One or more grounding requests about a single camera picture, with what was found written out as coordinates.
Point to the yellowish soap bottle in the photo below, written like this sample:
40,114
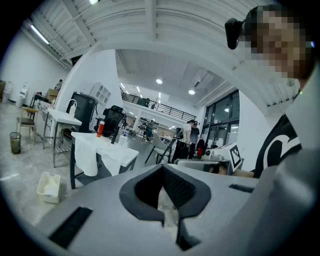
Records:
72,111

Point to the white arched faucet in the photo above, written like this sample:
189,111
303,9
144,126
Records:
67,103

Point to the white washbasin dark stand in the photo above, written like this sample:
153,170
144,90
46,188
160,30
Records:
130,155

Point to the white glass-door cabinet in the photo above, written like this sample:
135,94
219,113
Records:
100,92

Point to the person's black printed shirt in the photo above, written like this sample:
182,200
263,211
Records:
282,125

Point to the long tube light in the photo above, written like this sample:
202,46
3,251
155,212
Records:
39,34

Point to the person's face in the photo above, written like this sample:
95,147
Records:
280,40

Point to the dark mesh waste bin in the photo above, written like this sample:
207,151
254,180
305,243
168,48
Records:
15,143

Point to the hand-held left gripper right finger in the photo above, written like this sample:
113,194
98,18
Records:
220,205

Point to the black-framed glass doors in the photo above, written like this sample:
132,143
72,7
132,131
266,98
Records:
222,112

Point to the clear pump bottle blue pump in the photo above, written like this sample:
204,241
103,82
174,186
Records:
122,141

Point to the black head-worn camera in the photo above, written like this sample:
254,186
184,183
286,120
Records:
233,32

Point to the white washbasin steel stand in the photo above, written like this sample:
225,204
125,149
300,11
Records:
62,118

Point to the person's right forearm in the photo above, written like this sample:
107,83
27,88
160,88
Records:
243,173

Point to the white marble counter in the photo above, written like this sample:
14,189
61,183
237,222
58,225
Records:
42,117

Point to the person's right hand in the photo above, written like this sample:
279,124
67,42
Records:
218,170

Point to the black side table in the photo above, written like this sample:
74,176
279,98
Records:
37,97

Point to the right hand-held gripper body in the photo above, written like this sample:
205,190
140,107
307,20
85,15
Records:
235,156

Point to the white toilet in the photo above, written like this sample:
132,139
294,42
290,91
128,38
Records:
23,93
7,91

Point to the white display shelf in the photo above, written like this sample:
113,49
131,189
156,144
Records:
145,125

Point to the brown cardboard box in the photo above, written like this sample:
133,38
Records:
52,95

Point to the grey chair black legs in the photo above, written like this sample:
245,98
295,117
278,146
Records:
158,145

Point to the white towel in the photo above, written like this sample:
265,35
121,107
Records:
86,155
51,187
112,160

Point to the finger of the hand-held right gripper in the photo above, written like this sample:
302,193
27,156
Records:
195,165

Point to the wooden chair brown seat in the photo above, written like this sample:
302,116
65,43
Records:
26,121

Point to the black mezzanine railing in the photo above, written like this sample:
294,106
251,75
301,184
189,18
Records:
160,107

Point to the white air conditioner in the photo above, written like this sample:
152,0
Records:
202,77

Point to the white laundry basket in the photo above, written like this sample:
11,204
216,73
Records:
41,192

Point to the black office chair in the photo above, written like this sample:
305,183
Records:
112,120

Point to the orange bottle white cap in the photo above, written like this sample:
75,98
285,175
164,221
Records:
100,130

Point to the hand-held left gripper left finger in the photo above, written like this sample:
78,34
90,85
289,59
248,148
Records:
105,200

